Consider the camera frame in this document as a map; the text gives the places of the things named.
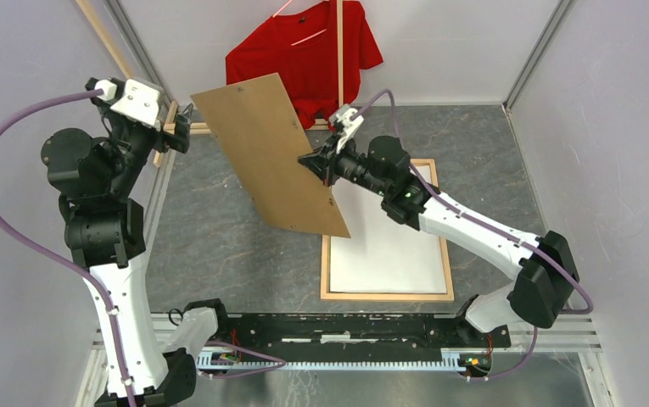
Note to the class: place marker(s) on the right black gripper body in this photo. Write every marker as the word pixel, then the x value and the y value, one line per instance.
pixel 345 164

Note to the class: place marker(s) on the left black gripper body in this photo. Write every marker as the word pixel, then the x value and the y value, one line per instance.
pixel 167 139

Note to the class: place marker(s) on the brown backing board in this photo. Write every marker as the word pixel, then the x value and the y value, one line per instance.
pixel 255 125

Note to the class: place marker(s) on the printed photo sheet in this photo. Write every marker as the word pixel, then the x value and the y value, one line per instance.
pixel 386 258

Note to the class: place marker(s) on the light wooden picture frame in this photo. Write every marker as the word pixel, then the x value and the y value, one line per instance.
pixel 386 295

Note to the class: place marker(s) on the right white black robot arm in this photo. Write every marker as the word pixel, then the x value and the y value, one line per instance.
pixel 541 268

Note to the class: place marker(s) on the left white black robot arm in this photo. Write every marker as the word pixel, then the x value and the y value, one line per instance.
pixel 104 231

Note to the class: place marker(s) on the wooden clothes rack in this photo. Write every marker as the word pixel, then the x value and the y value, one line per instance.
pixel 316 75

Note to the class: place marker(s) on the red t-shirt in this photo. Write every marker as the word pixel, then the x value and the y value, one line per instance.
pixel 359 33

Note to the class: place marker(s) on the pink clothes hanger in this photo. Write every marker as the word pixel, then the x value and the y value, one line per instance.
pixel 306 25

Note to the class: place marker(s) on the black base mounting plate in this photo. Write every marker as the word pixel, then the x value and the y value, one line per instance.
pixel 358 337

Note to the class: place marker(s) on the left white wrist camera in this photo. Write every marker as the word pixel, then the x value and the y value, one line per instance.
pixel 137 100

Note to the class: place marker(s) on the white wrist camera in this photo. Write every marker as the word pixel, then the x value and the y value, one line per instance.
pixel 345 122
pixel 137 100

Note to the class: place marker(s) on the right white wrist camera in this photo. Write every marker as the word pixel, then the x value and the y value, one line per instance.
pixel 345 122

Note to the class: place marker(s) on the white slotted cable duct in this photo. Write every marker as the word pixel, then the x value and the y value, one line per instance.
pixel 211 359

